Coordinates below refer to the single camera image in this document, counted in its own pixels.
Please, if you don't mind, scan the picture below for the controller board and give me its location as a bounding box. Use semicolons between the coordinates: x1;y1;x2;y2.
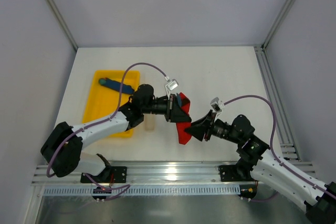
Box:
92;187;112;201
238;185;258;199

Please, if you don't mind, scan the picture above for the aluminium frame post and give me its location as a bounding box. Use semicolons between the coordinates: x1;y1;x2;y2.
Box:
261;0;296;50
45;0;78;52

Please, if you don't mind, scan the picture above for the red paper napkin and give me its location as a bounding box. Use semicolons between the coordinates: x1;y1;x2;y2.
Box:
176;92;192;145

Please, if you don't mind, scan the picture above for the yellow plastic tray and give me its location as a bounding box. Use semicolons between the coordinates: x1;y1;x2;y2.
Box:
82;70;140;138

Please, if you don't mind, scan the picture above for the right aluminium side rail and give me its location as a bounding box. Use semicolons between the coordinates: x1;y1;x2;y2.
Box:
254;45;301;162

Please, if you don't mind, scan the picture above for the left controller board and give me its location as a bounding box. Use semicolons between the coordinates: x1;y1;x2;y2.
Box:
92;187;112;201

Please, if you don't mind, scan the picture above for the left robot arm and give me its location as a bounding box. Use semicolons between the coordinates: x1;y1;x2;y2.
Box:
40;84;192;177

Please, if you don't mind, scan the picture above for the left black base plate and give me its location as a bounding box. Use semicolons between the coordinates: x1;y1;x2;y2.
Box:
89;166;127;184

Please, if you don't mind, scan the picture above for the blue pouch in tray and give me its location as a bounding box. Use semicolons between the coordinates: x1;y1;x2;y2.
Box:
104;78;134;95

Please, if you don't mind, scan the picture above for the slotted cable duct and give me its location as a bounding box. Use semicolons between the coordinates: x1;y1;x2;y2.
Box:
42;184;240;197

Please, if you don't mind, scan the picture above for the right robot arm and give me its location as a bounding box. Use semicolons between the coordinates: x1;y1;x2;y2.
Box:
185;111;335;223

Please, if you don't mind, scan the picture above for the aluminium front rail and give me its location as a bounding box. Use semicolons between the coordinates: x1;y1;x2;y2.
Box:
31;161;318;187

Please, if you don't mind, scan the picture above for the right aluminium frame post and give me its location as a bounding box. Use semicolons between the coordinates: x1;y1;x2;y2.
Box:
261;0;296;50

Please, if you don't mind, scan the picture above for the left aluminium frame post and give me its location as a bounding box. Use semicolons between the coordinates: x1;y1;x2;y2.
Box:
45;0;78;52

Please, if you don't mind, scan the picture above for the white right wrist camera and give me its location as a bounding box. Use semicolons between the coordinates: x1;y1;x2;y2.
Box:
210;97;225;116

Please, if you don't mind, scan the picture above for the right controller board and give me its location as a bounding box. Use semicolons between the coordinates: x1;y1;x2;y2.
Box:
238;185;258;199

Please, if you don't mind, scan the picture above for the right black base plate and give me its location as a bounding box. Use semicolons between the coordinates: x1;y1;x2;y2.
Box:
218;165;254;182

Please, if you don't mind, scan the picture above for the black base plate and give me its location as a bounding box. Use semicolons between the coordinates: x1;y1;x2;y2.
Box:
218;165;254;182
89;166;127;184

